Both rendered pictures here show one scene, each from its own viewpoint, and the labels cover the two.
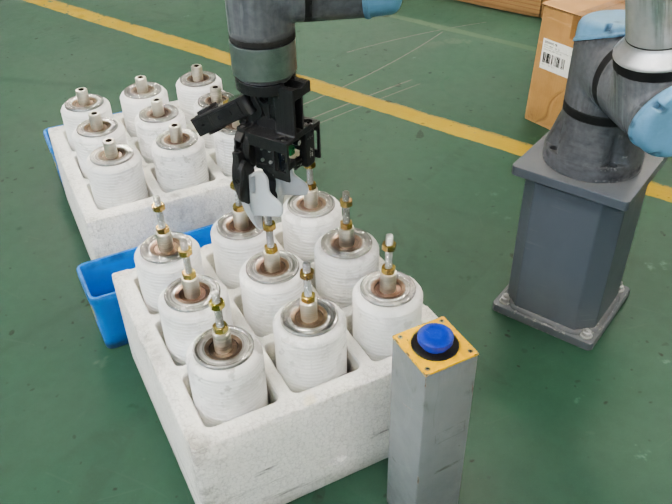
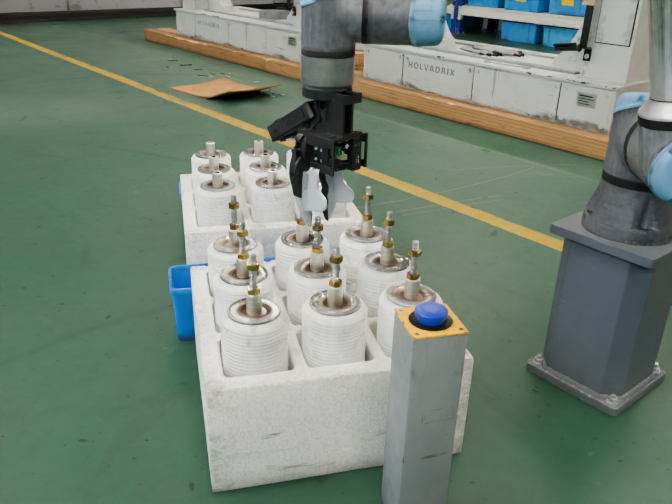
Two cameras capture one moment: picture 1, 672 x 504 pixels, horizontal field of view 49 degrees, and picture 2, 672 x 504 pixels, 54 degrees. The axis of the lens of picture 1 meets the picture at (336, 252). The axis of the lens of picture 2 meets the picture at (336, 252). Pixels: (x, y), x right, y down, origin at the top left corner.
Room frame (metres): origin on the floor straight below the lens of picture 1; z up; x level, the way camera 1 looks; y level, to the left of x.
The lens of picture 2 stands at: (-0.11, -0.14, 0.72)
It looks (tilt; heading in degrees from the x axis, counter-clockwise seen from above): 25 degrees down; 12
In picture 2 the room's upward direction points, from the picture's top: 2 degrees clockwise
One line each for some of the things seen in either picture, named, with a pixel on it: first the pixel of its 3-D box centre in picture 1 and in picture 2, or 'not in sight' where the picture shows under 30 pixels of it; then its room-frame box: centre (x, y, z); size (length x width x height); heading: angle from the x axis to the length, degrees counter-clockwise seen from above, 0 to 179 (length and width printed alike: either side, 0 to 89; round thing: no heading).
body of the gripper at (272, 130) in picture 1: (274, 122); (330, 129); (0.81, 0.07, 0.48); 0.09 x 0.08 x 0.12; 57
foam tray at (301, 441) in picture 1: (279, 349); (315, 352); (0.83, 0.09, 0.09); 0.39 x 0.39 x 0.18; 27
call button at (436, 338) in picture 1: (435, 340); (430, 315); (0.60, -0.11, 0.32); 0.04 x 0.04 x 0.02
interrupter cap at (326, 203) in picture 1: (311, 204); (366, 234); (0.98, 0.04, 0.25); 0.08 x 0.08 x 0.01
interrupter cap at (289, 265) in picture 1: (272, 267); (317, 268); (0.83, 0.09, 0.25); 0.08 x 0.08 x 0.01
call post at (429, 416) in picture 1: (427, 436); (420, 423); (0.60, -0.11, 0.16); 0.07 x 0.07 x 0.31; 27
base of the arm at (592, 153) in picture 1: (597, 129); (633, 200); (1.02, -0.41, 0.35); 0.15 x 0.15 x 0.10
